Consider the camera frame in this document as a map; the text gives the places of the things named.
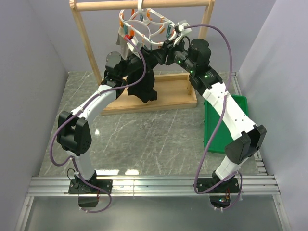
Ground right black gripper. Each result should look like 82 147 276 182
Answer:
151 36 196 75

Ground black underwear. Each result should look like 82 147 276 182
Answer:
127 48 166 103

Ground white plastic clip hanger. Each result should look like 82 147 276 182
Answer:
118 0 177 47

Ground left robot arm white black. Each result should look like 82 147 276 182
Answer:
56 48 159 194

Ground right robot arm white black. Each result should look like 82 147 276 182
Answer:
163 38 267 194

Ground grey underwear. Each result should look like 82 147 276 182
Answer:
116 27 131 59

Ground wooden hanging rack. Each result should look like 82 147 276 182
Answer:
69 0 215 115

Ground green plastic tray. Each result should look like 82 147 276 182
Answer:
204 95 249 154

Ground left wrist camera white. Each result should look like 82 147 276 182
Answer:
124 35 143 58

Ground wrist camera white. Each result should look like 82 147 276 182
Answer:
124 35 143 58
174 20 192 44

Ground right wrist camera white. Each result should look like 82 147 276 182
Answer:
174 20 192 44

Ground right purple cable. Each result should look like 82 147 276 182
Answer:
184 23 243 211

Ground purple cable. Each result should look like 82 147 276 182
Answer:
184 23 243 211
49 36 148 214

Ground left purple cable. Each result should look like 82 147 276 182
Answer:
49 36 148 214

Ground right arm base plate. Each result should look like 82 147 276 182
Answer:
197 178 240 193

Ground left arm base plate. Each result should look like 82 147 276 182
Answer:
68 179 113 194

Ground aluminium mounting rail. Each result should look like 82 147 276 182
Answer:
26 175 280 197

